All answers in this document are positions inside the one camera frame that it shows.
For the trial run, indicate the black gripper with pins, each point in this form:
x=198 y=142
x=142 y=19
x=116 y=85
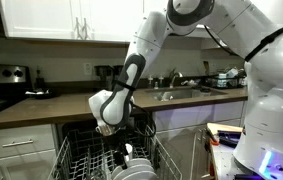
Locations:
x=118 y=141

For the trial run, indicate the white dinner plate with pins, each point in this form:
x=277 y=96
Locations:
x=139 y=161
x=144 y=176
x=141 y=167

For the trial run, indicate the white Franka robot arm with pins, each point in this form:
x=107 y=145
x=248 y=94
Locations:
x=267 y=110

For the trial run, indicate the white cup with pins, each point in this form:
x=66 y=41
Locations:
x=130 y=150

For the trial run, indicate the built-in black dishwasher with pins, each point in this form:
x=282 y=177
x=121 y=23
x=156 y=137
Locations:
x=81 y=124

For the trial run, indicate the white lower cabinet door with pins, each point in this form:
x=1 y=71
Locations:
x=27 y=166
x=177 y=150

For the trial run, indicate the small soap bottle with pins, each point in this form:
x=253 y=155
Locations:
x=161 y=81
x=150 y=82

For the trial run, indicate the white drawer front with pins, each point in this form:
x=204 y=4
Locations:
x=21 y=135
x=197 y=115

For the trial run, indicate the steel kitchen sink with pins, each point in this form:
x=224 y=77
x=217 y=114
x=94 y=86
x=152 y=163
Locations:
x=187 y=93

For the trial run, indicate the orange clamp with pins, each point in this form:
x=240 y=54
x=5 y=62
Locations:
x=213 y=141

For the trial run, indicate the chrome sink faucet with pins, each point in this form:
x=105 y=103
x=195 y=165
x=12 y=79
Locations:
x=173 y=78

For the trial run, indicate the white dish brush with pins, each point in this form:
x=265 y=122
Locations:
x=189 y=82

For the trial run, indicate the black pan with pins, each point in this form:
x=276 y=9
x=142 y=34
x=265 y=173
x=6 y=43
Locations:
x=41 y=94

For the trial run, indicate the perforated metal robot table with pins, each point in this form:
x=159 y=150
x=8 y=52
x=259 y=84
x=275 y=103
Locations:
x=224 y=163

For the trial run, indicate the wooden board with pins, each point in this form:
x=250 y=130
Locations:
x=224 y=126

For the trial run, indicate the black device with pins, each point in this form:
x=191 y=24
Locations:
x=229 y=138

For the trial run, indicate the dark bottle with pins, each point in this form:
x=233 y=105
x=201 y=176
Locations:
x=40 y=81

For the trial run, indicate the brown wooden utensil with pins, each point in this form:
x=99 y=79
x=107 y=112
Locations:
x=206 y=66

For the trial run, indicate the black dish drying rack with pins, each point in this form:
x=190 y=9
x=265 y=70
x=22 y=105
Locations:
x=226 y=82

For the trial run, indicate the white container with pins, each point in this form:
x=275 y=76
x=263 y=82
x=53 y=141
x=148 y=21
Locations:
x=231 y=72

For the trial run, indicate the steel and black stove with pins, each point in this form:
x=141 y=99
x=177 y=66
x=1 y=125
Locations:
x=1 y=86

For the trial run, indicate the white upper cabinet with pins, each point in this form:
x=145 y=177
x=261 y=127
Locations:
x=41 y=16

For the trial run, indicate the white wall outlet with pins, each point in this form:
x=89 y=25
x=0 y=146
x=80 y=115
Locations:
x=87 y=69

